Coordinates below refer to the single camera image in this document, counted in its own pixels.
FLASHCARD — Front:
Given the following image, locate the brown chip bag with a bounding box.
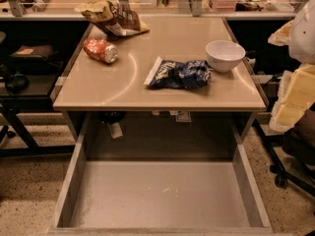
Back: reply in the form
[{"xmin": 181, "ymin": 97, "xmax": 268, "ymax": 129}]
[{"xmin": 75, "ymin": 1, "xmax": 150, "ymax": 37}]

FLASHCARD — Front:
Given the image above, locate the black side table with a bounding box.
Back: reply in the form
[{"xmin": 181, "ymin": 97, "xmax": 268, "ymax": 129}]
[{"xmin": 0, "ymin": 31, "xmax": 75, "ymax": 157}]

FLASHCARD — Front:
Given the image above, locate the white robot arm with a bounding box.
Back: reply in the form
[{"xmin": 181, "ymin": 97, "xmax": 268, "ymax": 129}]
[{"xmin": 268, "ymin": 0, "xmax": 315, "ymax": 132}]

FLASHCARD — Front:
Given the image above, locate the white bowl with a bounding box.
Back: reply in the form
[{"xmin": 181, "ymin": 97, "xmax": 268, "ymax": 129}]
[{"xmin": 206, "ymin": 40, "xmax": 245, "ymax": 73}]

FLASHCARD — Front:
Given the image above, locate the blue chip bag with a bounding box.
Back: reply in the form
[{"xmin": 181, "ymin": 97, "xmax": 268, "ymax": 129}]
[{"xmin": 145, "ymin": 57, "xmax": 211, "ymax": 89}]

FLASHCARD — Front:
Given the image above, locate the black office chair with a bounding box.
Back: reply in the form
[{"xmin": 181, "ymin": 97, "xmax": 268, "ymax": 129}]
[{"xmin": 253, "ymin": 107, "xmax": 315, "ymax": 197}]

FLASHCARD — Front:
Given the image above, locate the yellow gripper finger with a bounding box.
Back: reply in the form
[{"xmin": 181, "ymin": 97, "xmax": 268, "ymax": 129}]
[
  {"xmin": 268, "ymin": 21, "xmax": 292, "ymax": 46},
  {"xmin": 269, "ymin": 64, "xmax": 315, "ymax": 132}
]

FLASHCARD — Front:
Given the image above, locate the white paper tag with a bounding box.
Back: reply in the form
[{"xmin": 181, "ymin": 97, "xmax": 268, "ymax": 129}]
[{"xmin": 175, "ymin": 111, "xmax": 191, "ymax": 123}]

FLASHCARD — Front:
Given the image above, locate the open grey drawer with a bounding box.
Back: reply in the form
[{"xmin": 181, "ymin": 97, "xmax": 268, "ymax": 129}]
[{"xmin": 48, "ymin": 113, "xmax": 272, "ymax": 236}]

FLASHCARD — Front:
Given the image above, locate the red soda can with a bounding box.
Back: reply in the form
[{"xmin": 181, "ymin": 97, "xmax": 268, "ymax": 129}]
[{"xmin": 84, "ymin": 38, "xmax": 118, "ymax": 64}]

